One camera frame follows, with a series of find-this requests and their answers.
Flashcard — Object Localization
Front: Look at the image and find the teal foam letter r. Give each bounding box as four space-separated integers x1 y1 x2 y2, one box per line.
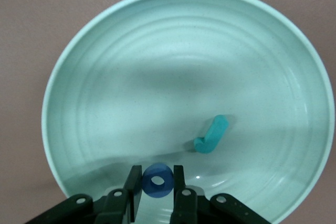
193 114 228 154

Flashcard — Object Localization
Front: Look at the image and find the blue foam letter o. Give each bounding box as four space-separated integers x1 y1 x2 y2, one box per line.
141 163 174 199

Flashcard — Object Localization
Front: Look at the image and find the green round plate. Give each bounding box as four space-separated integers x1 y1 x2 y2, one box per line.
41 0 332 224

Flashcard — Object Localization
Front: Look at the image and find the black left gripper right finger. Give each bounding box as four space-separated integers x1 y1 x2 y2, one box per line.
170 165 274 224

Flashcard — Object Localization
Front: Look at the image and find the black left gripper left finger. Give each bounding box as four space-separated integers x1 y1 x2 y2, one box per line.
26 165 143 224

